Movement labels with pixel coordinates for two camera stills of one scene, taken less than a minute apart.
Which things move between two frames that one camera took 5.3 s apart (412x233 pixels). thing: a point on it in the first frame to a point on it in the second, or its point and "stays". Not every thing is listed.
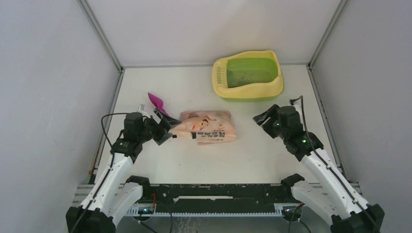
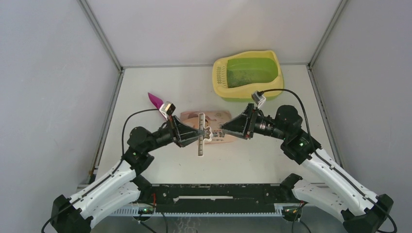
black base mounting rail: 215,198 stays
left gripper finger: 161,136 to 185,136
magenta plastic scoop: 157,102 stays
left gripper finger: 168,122 to 184,133
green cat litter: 242,72 stays
